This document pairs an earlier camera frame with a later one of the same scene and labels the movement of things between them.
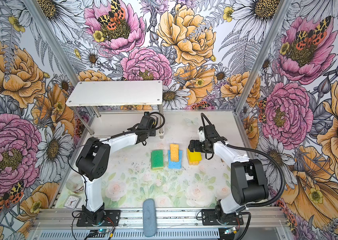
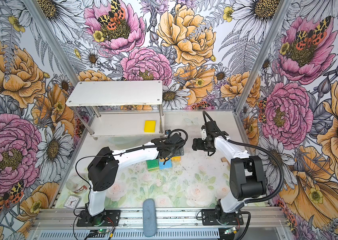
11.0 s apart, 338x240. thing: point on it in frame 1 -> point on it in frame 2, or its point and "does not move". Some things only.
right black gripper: [197, 148] does not move
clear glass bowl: [75, 183] does not move
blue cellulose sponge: [175, 165] -> [167, 165]
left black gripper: [153, 133] -> [179, 151]
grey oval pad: [149, 218] does not move
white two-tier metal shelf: [110, 108] does not move
